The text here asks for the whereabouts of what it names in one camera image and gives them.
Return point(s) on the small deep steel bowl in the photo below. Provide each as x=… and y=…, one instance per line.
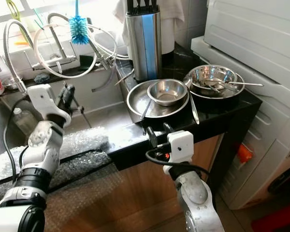
x=166, y=93

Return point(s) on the dark scouring pad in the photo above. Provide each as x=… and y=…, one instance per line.
x=42, y=79

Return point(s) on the steel gooseneck mixer tap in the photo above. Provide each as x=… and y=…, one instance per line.
x=55, y=60

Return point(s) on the steel table spoon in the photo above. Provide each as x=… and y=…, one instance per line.
x=194, y=108

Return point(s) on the stainless steel sink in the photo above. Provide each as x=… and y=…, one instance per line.
x=106, y=118

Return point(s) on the clear plastic bottle white cap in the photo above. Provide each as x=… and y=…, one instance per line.
x=25, y=122

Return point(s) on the brown wood sink cabinet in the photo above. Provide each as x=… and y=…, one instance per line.
x=140, y=193

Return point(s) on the tiny steel bowl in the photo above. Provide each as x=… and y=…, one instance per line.
x=11, y=83

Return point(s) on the blue bottle brush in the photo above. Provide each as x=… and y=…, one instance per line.
x=79, y=29

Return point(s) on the orange plastic item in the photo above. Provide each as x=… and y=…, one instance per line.
x=20, y=43

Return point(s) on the flexible steel spring faucet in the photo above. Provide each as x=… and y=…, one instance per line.
x=7, y=50

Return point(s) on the orange plastic object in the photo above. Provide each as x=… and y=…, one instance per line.
x=244, y=153

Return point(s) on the steel plate under large bowl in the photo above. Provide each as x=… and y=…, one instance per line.
x=240, y=89

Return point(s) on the steel knife block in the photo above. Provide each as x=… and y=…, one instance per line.
x=142, y=43

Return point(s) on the thin clear bubble wrap sheet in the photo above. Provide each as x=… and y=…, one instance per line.
x=82, y=193

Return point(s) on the long steel spoon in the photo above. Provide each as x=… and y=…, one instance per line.
x=249, y=84

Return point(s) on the green plastic utensil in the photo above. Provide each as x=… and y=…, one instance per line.
x=13, y=8

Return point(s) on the white hanging towel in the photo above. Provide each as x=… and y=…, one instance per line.
x=171, y=19

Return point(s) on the white washing machine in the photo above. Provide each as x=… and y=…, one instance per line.
x=251, y=38

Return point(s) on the red floor item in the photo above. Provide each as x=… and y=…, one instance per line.
x=275, y=224

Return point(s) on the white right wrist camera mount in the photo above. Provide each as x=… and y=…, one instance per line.
x=180, y=145

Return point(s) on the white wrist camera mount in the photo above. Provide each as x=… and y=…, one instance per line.
x=48, y=101
x=180, y=145

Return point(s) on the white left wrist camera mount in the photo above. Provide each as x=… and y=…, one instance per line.
x=48, y=101

